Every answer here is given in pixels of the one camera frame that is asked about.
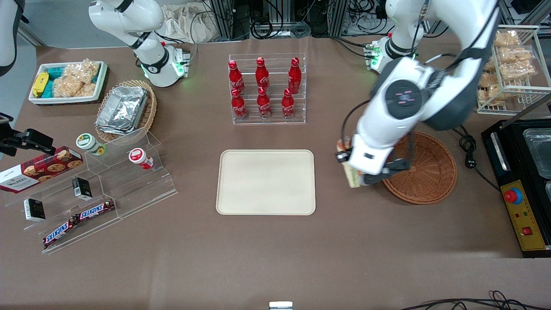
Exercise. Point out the red lid yogurt cup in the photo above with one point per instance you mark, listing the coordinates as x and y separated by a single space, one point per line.
138 157

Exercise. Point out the grey metal lever bar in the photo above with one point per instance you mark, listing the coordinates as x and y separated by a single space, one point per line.
527 112

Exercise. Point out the black sealing machine yellow panel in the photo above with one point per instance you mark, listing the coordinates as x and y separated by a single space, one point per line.
523 215

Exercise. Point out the triangle sandwich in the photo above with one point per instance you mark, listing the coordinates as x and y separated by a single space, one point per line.
354 178

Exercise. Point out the beige rectangular plastic tray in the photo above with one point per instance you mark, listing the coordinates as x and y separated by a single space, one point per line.
265 182

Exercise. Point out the aluminium frame post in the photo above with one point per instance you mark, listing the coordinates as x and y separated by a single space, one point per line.
221 19
337 17

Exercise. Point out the rice cracker snack bag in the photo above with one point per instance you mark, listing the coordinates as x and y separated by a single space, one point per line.
490 90
69 86
507 38
86 71
516 62

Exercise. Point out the beige cloth bag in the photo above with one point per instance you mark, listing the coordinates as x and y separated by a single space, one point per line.
189 23

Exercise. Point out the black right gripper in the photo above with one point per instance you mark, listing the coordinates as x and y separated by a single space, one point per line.
26 138

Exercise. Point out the teal snack packet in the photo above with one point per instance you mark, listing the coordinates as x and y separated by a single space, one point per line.
54 75

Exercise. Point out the clear acrylic stepped display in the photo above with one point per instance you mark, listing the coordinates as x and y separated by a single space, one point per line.
129 189

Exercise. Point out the oval light wicker basket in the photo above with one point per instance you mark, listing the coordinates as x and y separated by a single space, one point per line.
150 110

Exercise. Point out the red cookie box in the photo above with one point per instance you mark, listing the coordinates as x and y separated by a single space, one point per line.
38 170

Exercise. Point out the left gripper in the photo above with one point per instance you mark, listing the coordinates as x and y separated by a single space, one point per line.
343 156

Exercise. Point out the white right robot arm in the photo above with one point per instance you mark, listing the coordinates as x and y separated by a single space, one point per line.
150 64

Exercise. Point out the round brown wicker basket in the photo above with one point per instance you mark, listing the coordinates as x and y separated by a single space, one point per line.
430 172

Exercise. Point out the white rectangular snack bin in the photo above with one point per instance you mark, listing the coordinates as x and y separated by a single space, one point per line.
101 82

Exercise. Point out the red cola bottle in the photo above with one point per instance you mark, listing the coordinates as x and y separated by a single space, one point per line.
236 77
239 105
262 73
288 105
294 75
264 104

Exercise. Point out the yellow snack packet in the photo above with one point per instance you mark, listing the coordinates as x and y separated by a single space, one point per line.
40 84

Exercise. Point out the steel pan insert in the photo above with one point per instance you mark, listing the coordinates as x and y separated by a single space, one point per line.
540 153

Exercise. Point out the stacked aluminium foil trays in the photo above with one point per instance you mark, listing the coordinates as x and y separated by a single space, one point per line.
122 110

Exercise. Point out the small black carton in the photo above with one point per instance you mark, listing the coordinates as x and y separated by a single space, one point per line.
34 209
82 188

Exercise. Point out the green lid yogurt cup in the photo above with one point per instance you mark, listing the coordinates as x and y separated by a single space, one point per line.
88 143

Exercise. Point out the snickers chocolate bar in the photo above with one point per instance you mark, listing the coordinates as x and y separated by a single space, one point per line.
95 210
60 232

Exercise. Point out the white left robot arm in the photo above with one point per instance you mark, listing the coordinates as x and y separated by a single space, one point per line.
404 99

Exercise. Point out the clear acrylic bottle rack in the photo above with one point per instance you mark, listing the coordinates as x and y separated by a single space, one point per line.
269 122

